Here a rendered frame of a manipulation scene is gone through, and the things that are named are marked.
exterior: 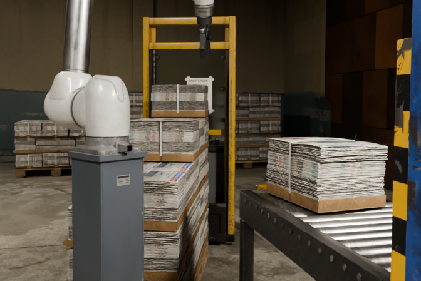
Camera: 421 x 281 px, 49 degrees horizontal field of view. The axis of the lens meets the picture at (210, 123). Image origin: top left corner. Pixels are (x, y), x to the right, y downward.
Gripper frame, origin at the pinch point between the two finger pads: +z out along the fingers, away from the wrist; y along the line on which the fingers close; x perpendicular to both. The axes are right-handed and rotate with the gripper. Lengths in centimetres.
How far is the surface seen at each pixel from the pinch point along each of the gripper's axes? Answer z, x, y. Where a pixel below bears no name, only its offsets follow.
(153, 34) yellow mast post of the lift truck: 33, -68, -141
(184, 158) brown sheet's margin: 61, -14, 1
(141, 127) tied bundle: 46, -39, -5
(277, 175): 26, 38, 63
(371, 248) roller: 10, 64, 118
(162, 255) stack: 70, -11, 67
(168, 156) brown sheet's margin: 60, -23, 1
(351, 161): 10, 63, 75
